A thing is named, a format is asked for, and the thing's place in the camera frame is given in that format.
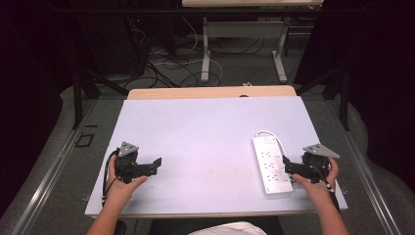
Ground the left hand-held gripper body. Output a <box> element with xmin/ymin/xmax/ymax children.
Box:
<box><xmin>114</xmin><ymin>140</ymin><xmax>145</xmax><ymax>184</ymax></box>

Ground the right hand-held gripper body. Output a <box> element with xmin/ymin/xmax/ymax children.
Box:
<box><xmin>300</xmin><ymin>143</ymin><xmax>341</xmax><ymax>184</ymax></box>

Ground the white power strip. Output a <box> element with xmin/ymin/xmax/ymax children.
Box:
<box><xmin>252</xmin><ymin>135</ymin><xmax>295</xmax><ymax>196</ymax></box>

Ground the person's left hand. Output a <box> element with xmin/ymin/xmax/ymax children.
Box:
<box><xmin>103</xmin><ymin>155</ymin><xmax>149</xmax><ymax>213</ymax></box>

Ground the person's right hand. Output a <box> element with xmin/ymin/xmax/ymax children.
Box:
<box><xmin>291</xmin><ymin>156</ymin><xmax>341</xmax><ymax>210</ymax></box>

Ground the white table mat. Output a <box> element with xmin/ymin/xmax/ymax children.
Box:
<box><xmin>84</xmin><ymin>95</ymin><xmax>348</xmax><ymax>217</ymax></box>

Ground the black metal stand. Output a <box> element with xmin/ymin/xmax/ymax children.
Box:
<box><xmin>295</xmin><ymin>63</ymin><xmax>353</xmax><ymax>131</ymax></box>
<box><xmin>69</xmin><ymin>62</ymin><xmax>130</xmax><ymax>130</ymax></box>

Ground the person's white clothing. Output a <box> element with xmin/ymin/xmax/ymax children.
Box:
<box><xmin>187</xmin><ymin>220</ymin><xmax>268</xmax><ymax>235</ymax></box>

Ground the dark computer tower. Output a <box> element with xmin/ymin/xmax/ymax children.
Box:
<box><xmin>77</xmin><ymin>13</ymin><xmax>148</xmax><ymax>76</ymax></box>

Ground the white-legged desk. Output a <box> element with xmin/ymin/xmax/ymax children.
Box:
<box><xmin>181</xmin><ymin>0</ymin><xmax>325</xmax><ymax>84</ymax></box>

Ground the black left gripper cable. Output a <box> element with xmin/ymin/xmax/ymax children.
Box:
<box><xmin>101</xmin><ymin>148</ymin><xmax>122</xmax><ymax>208</ymax></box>

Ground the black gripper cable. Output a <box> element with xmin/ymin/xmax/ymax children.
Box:
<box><xmin>308</xmin><ymin>159</ymin><xmax>341</xmax><ymax>213</ymax></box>
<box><xmin>101</xmin><ymin>148</ymin><xmax>122</xmax><ymax>208</ymax></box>

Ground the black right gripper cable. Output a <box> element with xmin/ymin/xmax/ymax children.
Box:
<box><xmin>308</xmin><ymin>159</ymin><xmax>341</xmax><ymax>213</ymax></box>

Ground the white power strip cable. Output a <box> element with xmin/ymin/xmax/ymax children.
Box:
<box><xmin>254</xmin><ymin>129</ymin><xmax>289</xmax><ymax>158</ymax></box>

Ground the aluminium floor rail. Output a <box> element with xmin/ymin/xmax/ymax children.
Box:
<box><xmin>322</xmin><ymin>97</ymin><xmax>403</xmax><ymax>235</ymax></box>
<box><xmin>9</xmin><ymin>97</ymin><xmax>99</xmax><ymax>235</ymax></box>

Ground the tangle of floor cables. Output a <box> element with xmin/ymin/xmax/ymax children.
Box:
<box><xmin>125</xmin><ymin>16</ymin><xmax>266</xmax><ymax>89</ymax></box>

